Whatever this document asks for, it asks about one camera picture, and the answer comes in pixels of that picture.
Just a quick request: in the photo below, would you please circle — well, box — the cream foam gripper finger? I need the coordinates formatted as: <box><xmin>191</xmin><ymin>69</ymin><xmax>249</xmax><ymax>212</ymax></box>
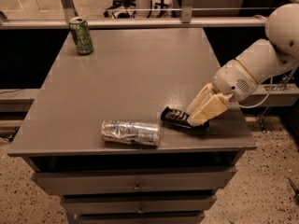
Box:
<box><xmin>187</xmin><ymin>93</ymin><xmax>228</xmax><ymax>127</ymax></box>
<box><xmin>186</xmin><ymin>83</ymin><xmax>216</xmax><ymax>115</ymax></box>

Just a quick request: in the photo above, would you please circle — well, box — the black rxbar chocolate bar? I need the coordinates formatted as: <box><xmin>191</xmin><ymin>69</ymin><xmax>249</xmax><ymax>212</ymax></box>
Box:
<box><xmin>160</xmin><ymin>105</ymin><xmax>210</xmax><ymax>130</ymax></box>

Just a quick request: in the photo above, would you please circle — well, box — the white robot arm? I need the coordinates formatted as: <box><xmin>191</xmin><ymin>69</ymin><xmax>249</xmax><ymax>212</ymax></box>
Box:
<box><xmin>186</xmin><ymin>4</ymin><xmax>299</xmax><ymax>127</ymax></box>

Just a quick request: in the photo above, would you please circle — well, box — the crushed silver redbull can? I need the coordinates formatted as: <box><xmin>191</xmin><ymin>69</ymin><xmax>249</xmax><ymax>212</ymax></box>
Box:
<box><xmin>101</xmin><ymin>119</ymin><xmax>160</xmax><ymax>147</ymax></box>

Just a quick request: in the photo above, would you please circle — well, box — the green soda can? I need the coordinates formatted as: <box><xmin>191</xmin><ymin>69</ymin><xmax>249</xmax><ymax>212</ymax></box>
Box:
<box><xmin>69</xmin><ymin>17</ymin><xmax>93</xmax><ymax>55</ymax></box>

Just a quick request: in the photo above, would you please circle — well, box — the grey metal railing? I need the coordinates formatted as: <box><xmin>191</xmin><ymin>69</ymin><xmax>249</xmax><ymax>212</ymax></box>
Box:
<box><xmin>0</xmin><ymin>0</ymin><xmax>298</xmax><ymax>29</ymax></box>

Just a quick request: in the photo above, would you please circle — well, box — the grey drawer cabinet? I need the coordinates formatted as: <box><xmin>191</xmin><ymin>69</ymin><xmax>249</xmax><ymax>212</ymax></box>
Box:
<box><xmin>7</xmin><ymin>27</ymin><xmax>258</xmax><ymax>224</ymax></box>

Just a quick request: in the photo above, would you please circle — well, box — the black office chair base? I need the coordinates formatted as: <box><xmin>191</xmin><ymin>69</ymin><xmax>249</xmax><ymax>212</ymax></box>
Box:
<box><xmin>104</xmin><ymin>0</ymin><xmax>135</xmax><ymax>19</ymax></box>

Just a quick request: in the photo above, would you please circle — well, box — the top grey drawer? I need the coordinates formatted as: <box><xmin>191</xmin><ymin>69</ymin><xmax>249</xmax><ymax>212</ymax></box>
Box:
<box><xmin>32</xmin><ymin>166</ymin><xmax>236</xmax><ymax>195</ymax></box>

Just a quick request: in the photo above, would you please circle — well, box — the grey drawer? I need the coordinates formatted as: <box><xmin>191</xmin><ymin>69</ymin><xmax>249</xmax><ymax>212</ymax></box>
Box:
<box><xmin>78</xmin><ymin>212</ymin><xmax>205</xmax><ymax>224</ymax></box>
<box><xmin>62</xmin><ymin>194</ymin><xmax>217</xmax><ymax>215</ymax></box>
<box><xmin>32</xmin><ymin>166</ymin><xmax>236</xmax><ymax>195</ymax></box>

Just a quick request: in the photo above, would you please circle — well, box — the bottom grey drawer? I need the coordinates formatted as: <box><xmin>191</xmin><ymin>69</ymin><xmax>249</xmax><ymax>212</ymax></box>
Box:
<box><xmin>78</xmin><ymin>212</ymin><xmax>205</xmax><ymax>224</ymax></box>

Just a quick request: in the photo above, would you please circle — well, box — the middle grey drawer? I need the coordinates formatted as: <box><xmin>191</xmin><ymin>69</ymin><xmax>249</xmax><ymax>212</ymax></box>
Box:
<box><xmin>62</xmin><ymin>194</ymin><xmax>217</xmax><ymax>215</ymax></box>

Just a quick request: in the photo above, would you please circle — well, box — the white cable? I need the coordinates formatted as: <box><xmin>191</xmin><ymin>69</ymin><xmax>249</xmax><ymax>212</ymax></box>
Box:
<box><xmin>236</xmin><ymin>59</ymin><xmax>299</xmax><ymax>109</ymax></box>

